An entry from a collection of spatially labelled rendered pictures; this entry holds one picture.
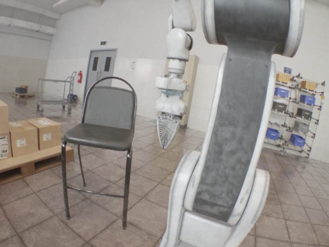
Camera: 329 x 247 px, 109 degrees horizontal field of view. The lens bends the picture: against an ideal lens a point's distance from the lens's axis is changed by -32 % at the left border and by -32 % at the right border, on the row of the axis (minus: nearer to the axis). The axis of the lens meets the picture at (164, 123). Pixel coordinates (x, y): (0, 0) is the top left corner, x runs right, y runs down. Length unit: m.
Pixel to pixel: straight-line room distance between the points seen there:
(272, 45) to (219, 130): 0.20
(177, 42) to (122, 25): 6.11
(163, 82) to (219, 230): 0.44
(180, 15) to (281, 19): 0.34
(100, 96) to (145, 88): 4.15
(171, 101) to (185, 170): 0.24
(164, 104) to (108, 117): 0.77
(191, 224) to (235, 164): 0.24
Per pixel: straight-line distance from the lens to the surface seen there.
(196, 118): 4.79
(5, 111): 1.75
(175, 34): 0.56
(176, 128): 0.57
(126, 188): 1.05
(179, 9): 0.58
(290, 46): 0.36
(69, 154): 2.04
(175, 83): 0.52
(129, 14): 6.65
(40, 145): 1.99
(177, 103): 0.55
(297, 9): 0.35
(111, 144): 0.93
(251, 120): 0.34
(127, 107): 1.27
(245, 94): 0.35
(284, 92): 4.18
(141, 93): 5.47
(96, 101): 1.31
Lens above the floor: 0.92
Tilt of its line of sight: 11 degrees down
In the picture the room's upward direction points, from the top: 9 degrees clockwise
